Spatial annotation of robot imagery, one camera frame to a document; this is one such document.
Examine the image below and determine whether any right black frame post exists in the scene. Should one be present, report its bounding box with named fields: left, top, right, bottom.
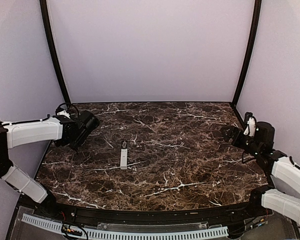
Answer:
left=231, top=0, right=262, bottom=109

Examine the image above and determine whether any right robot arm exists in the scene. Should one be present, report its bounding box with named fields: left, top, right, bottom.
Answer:
left=221, top=117, right=300, bottom=227

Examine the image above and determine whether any white slotted cable duct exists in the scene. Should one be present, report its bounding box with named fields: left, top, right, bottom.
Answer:
left=21, top=213, right=229, bottom=240

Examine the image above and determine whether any black front rail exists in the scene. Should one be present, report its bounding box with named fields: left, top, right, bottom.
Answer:
left=35, top=202, right=273, bottom=226

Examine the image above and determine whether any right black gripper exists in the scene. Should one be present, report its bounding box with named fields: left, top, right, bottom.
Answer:
left=221, top=125, right=262, bottom=157

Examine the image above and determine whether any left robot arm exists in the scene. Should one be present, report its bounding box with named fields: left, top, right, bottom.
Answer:
left=0, top=109, right=100, bottom=218

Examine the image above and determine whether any left black frame post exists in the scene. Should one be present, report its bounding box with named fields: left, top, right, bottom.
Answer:
left=39, top=0, right=71, bottom=103

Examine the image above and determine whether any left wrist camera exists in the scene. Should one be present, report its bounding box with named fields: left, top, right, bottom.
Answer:
left=55, top=102, right=80, bottom=118

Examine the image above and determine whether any white remote control body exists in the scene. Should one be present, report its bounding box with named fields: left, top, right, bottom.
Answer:
left=120, top=140, right=128, bottom=170

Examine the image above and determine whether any black frame post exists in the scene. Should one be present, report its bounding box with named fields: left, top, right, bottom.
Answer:
left=39, top=0, right=71, bottom=103
left=231, top=0, right=262, bottom=109

